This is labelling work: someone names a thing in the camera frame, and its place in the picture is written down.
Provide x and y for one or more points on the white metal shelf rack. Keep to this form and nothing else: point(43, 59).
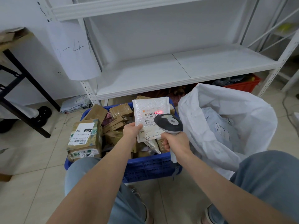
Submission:
point(163, 74)
point(292, 81)

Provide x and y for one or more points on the wooden chair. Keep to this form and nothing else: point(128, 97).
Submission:
point(5, 177)

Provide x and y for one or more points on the person's right hand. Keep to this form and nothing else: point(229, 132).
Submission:
point(178, 144)

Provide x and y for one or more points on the grey plastic mailer bag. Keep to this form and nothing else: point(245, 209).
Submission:
point(74, 104)

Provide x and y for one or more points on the person's left forearm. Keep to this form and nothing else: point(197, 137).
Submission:
point(93, 184)

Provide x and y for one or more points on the wooden folding table black legs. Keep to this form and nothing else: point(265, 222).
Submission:
point(30, 77)

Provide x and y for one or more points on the brown box green printed tape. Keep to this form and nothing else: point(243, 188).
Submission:
point(81, 135)

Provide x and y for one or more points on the blue plastic crate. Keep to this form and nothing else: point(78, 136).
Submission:
point(149, 167)

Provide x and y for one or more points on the white paper sign sheet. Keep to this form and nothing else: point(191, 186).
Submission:
point(77, 58)

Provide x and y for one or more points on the person's left leg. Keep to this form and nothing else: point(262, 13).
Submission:
point(77, 172)

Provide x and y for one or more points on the person's sandal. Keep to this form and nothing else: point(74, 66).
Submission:
point(206, 216)
point(136, 192)

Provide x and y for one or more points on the pile of parcels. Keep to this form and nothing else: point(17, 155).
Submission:
point(116, 128)

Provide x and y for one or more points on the dark red sack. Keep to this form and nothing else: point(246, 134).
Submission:
point(172, 93)

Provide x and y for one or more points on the person's right forearm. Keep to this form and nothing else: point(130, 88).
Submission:
point(222, 188)

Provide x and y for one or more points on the grey handheld barcode scanner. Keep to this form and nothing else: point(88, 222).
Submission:
point(168, 121)

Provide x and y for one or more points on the red plastic crate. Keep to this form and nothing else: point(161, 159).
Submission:
point(243, 86)

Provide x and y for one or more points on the small white bubble mailer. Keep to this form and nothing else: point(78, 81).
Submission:
point(149, 104)

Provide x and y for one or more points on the stack of flattened cardboard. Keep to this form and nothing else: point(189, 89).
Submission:
point(11, 36)

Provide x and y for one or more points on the white woven sack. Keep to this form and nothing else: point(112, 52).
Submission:
point(257, 109)

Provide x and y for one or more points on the person's left hand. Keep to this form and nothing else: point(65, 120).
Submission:
point(130, 132)

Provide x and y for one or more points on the grey poly mailer bag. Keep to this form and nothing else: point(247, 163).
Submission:
point(219, 130)

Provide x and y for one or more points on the yellow item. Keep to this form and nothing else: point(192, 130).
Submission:
point(285, 27)

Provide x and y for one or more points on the yellow packet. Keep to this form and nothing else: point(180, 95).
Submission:
point(251, 78)

